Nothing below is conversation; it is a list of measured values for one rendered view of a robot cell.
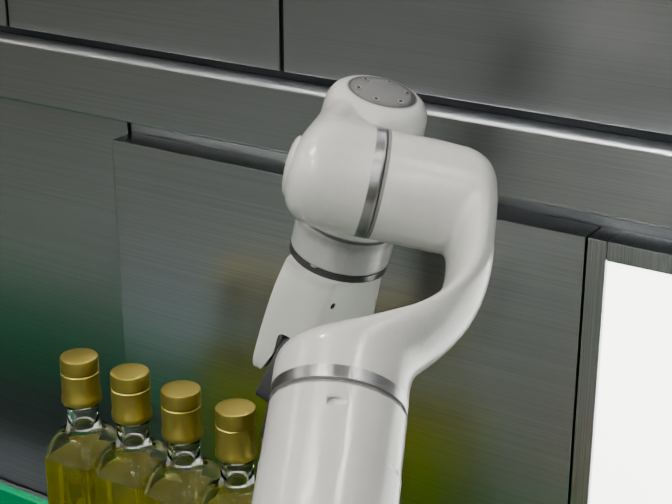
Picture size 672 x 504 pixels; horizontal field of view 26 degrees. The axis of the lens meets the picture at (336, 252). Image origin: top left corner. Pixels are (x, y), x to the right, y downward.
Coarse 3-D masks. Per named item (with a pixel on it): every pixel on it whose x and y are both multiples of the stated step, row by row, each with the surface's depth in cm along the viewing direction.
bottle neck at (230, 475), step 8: (224, 464) 119; (240, 464) 119; (248, 464) 120; (224, 472) 120; (232, 472) 119; (240, 472) 119; (248, 472) 120; (224, 480) 120; (232, 480) 120; (240, 480) 120; (248, 480) 120
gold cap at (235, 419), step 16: (224, 400) 120; (240, 400) 120; (224, 416) 117; (240, 416) 117; (224, 432) 118; (240, 432) 118; (256, 432) 119; (224, 448) 118; (240, 448) 118; (256, 448) 120
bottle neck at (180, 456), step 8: (168, 448) 123; (176, 448) 122; (184, 448) 122; (192, 448) 123; (168, 456) 123; (176, 456) 123; (184, 456) 123; (192, 456) 123; (200, 456) 124; (176, 464) 123; (184, 464) 123; (192, 464) 123
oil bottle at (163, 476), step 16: (160, 464) 124; (208, 464) 124; (160, 480) 123; (176, 480) 122; (192, 480) 122; (208, 480) 124; (144, 496) 124; (160, 496) 123; (176, 496) 122; (192, 496) 122
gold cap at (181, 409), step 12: (168, 384) 122; (180, 384) 122; (192, 384) 122; (168, 396) 121; (180, 396) 120; (192, 396) 121; (168, 408) 121; (180, 408) 121; (192, 408) 121; (168, 420) 121; (180, 420) 121; (192, 420) 121; (168, 432) 122; (180, 432) 121; (192, 432) 122; (180, 444) 122
